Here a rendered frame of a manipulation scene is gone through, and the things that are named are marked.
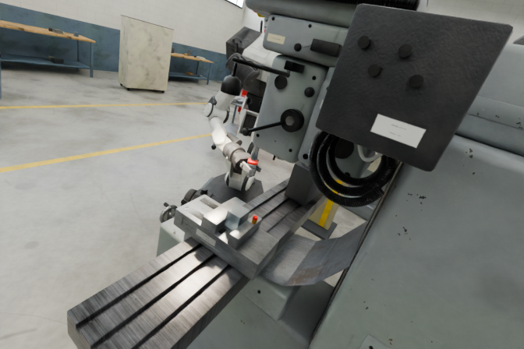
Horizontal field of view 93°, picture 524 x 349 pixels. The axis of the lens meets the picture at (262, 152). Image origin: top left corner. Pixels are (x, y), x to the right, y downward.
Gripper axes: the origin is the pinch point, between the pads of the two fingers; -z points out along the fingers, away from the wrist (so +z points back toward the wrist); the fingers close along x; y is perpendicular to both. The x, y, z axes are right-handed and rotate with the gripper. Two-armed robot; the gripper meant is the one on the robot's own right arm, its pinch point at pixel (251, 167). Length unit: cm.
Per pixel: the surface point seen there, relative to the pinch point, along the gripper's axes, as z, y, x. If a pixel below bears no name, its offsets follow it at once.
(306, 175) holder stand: -8.7, 2.5, 28.1
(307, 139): -29.0, -25.9, -7.6
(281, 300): -41, 28, -9
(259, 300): -35, 35, -11
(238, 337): -32, 60, -11
